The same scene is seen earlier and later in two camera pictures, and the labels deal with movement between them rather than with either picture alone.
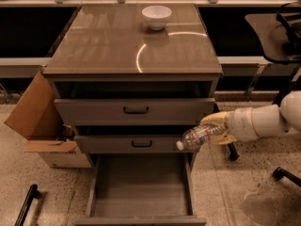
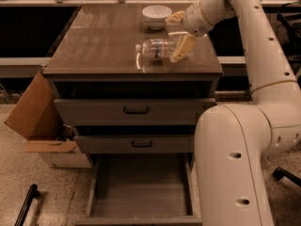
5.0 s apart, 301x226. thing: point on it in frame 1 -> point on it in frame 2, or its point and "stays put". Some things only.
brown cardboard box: (38, 117) stays put
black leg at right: (278, 173) stays put
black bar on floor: (32, 194) stays put
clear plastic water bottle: (198, 136) -> (156, 49)
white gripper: (239, 123) -> (193, 20)
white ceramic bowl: (156, 16) stays put
